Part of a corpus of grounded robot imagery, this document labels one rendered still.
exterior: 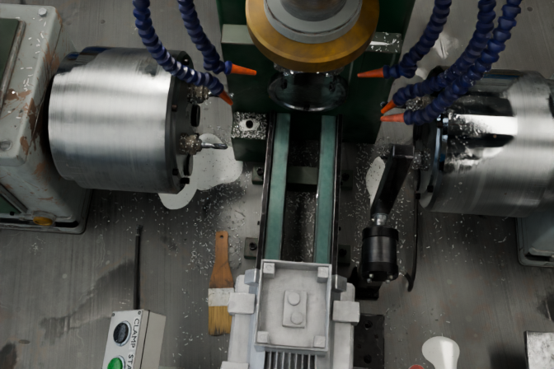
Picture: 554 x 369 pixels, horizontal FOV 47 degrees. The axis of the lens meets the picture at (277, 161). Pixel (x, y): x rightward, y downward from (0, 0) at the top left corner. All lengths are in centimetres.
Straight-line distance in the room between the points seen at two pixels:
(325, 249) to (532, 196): 36
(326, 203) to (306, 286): 28
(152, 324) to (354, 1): 55
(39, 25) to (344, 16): 54
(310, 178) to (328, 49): 49
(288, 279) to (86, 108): 41
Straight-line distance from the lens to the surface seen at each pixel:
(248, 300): 97
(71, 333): 131
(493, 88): 106
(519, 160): 104
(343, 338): 98
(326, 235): 116
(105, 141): 104
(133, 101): 102
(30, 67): 111
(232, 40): 108
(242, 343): 97
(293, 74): 112
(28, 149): 107
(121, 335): 99
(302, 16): 83
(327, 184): 120
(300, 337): 92
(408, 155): 87
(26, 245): 138
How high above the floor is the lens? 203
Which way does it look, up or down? 66 degrees down
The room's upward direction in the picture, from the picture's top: 2 degrees counter-clockwise
